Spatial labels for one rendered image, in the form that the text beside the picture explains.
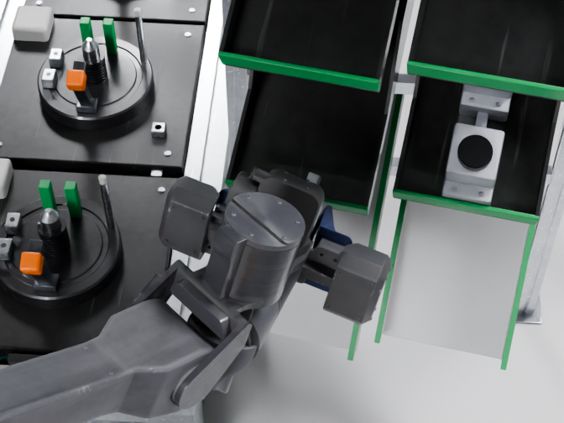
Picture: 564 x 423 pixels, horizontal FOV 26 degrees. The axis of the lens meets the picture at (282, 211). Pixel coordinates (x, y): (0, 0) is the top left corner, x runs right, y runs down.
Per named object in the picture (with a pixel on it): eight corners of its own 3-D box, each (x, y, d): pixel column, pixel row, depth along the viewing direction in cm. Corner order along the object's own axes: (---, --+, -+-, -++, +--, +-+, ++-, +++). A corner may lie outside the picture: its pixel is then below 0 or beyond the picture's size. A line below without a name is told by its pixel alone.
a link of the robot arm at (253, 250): (174, 416, 84) (214, 289, 77) (100, 343, 88) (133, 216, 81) (284, 357, 92) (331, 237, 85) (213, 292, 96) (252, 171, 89)
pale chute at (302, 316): (357, 351, 125) (352, 361, 120) (232, 324, 126) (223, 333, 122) (409, 78, 121) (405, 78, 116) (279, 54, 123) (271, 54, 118)
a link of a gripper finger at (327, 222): (334, 295, 101) (354, 239, 98) (294, 279, 101) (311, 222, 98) (356, 251, 107) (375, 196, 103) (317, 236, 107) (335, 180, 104)
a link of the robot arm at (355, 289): (347, 376, 94) (368, 316, 90) (125, 285, 96) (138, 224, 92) (373, 315, 100) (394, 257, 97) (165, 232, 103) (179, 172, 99)
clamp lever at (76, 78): (94, 110, 144) (82, 86, 136) (77, 109, 144) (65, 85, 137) (97, 81, 145) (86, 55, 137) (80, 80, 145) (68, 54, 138)
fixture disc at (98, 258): (112, 313, 129) (110, 302, 128) (-19, 305, 130) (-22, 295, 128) (131, 209, 138) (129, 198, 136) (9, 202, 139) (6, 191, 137)
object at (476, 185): (488, 211, 110) (493, 191, 103) (441, 201, 110) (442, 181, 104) (506, 123, 111) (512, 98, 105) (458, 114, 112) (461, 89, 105)
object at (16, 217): (19, 235, 133) (17, 227, 132) (6, 234, 133) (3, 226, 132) (23, 221, 134) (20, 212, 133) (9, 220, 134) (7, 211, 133)
